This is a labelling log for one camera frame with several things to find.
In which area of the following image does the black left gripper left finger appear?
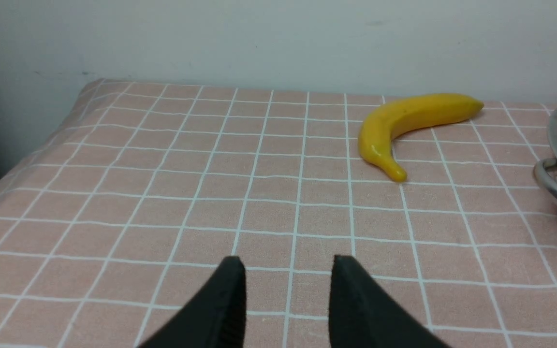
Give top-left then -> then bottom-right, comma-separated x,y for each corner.
140,256 -> 247,348

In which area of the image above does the pink grid tablecloth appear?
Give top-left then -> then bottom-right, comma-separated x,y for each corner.
0,81 -> 557,348

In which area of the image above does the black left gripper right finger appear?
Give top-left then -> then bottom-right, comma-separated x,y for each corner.
328,255 -> 449,348

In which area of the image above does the yellow banana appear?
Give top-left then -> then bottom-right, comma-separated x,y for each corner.
358,93 -> 484,182

